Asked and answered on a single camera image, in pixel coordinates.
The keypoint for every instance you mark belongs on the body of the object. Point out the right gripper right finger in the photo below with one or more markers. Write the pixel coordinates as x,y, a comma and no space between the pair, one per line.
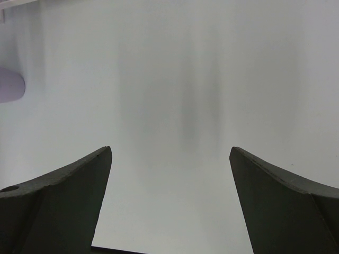
284,212

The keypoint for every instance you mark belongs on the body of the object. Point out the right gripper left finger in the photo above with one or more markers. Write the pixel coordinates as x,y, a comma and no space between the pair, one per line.
58,211

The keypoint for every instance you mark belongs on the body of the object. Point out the small purple cup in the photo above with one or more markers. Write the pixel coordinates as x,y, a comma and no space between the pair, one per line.
12,86

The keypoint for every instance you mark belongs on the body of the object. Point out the white wire dish rack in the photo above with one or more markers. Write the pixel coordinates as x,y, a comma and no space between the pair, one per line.
5,4

